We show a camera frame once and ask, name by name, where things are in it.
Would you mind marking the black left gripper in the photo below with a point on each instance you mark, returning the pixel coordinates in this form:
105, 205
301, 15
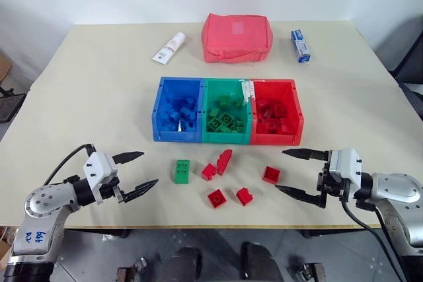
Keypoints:
110, 189

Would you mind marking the red plastic storage bin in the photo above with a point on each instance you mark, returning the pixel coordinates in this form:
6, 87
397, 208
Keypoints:
276, 138

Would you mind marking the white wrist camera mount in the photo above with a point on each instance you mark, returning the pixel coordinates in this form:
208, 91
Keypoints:
98, 168
345, 164

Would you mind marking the red arched building brick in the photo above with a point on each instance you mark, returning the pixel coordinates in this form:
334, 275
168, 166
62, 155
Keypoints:
224, 161

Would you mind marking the white tape strip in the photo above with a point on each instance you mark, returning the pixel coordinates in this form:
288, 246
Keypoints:
246, 92

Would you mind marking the green square building brick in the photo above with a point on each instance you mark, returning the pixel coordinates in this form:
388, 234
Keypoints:
226, 119
215, 125

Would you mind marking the black office chair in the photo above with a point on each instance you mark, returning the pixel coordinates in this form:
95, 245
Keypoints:
409, 64

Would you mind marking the black table foot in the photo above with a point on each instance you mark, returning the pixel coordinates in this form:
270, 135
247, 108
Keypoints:
117, 233
314, 232

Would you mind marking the dark rounded shape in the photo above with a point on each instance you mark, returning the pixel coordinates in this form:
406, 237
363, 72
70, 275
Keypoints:
259, 262
186, 263

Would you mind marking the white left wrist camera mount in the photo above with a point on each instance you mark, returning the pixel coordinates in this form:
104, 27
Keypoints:
98, 168

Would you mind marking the white cream tube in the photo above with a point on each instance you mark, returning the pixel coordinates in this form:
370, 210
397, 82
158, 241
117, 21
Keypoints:
169, 47

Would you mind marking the small red building brick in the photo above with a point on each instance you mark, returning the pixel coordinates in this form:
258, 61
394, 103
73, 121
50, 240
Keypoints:
209, 172
244, 196
271, 174
217, 198

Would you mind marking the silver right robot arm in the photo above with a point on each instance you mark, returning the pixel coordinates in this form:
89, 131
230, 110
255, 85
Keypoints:
396, 193

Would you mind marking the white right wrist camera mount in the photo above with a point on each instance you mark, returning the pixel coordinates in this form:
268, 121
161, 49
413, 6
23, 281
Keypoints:
345, 164

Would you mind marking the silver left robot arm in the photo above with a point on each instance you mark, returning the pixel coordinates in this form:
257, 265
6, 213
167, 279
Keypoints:
43, 202

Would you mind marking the green plastic storage bin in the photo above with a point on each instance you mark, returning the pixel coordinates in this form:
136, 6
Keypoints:
224, 137

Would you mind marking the tall green building brick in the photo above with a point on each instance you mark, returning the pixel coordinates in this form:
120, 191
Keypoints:
181, 171

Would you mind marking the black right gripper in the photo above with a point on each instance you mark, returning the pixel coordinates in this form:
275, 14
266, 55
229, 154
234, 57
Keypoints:
333, 184

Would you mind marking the green small building brick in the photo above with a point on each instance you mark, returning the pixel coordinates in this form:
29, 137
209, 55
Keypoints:
213, 112

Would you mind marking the blue and white carton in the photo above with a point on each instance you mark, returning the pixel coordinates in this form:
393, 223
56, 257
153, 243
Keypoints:
300, 46

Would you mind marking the blue plastic storage bin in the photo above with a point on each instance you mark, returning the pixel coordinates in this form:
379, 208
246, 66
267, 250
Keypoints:
176, 133

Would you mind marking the blue building brick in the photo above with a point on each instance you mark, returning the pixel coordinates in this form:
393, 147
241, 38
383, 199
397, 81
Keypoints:
174, 117
191, 116

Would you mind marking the red fabric zipper pouch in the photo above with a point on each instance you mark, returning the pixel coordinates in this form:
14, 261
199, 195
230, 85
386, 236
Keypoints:
236, 39

